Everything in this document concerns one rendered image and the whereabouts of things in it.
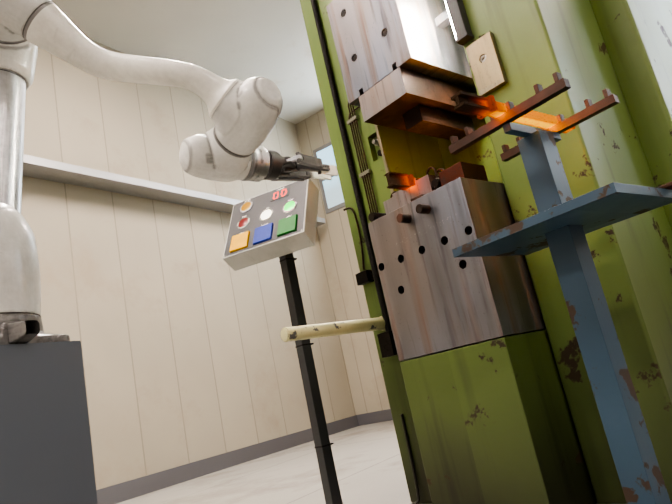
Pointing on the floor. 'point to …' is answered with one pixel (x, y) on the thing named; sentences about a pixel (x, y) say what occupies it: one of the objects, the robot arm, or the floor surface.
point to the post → (310, 384)
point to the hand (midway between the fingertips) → (324, 171)
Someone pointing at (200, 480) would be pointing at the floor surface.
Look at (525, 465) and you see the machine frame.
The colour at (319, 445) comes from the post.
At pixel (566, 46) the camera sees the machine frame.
